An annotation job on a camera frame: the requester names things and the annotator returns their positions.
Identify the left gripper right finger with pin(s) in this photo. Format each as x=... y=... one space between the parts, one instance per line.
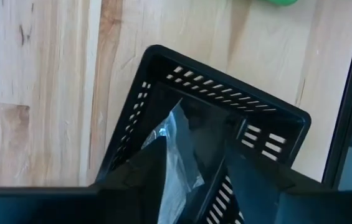
x=253 y=193

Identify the black plastic basket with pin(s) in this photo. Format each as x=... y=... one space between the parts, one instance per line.
x=160 y=62

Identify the small green toiletry bottle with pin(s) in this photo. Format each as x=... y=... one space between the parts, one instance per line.
x=283 y=2

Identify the black aluminium table frame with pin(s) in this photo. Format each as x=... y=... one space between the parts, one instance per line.
x=348 y=93

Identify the clear bag white cotton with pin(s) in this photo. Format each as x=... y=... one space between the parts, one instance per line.
x=175 y=155

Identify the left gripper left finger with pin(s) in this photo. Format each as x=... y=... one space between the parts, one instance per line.
x=138 y=186

